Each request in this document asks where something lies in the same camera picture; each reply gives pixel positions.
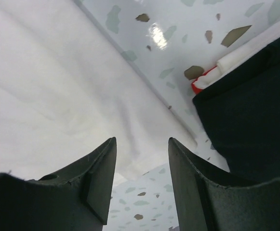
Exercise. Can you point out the folded white t shirt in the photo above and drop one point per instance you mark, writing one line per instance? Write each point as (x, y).
(235, 58)

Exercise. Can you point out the folded black t shirt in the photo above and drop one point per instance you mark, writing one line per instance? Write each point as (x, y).
(241, 115)

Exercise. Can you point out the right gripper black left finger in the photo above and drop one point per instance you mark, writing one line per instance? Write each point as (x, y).
(74, 198)

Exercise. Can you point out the white t shirt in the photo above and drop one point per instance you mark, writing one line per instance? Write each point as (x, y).
(64, 90)
(235, 58)

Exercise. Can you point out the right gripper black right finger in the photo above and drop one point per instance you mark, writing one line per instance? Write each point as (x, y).
(208, 198)

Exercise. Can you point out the folded red t shirt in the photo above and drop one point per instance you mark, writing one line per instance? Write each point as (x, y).
(202, 82)

